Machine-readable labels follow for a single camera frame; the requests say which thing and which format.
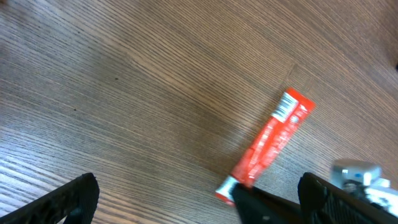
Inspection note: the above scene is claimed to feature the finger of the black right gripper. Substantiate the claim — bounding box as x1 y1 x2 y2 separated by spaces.
231 184 304 224

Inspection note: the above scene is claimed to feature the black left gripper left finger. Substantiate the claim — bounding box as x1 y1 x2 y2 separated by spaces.
1 173 100 224

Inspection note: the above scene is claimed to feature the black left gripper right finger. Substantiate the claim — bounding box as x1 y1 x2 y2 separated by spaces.
298 172 397 224

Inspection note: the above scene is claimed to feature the red toothpaste box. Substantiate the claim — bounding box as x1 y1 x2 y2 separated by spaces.
215 88 315 205

